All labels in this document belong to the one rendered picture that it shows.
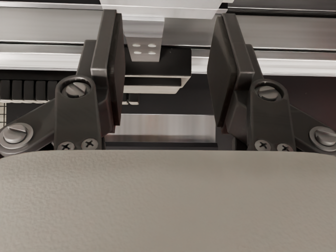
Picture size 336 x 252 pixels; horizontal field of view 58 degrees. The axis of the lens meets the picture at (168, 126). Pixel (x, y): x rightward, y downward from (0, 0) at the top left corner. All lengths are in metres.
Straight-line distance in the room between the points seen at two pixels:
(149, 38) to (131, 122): 0.11
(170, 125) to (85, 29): 0.28
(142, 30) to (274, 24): 0.27
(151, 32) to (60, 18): 0.23
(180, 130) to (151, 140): 0.02
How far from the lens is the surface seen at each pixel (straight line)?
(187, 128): 0.22
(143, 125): 0.22
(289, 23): 0.51
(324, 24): 0.53
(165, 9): 0.24
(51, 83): 0.62
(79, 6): 0.25
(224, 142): 0.74
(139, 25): 0.27
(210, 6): 0.24
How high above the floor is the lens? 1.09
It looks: 1 degrees down
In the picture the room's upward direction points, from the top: 179 degrees counter-clockwise
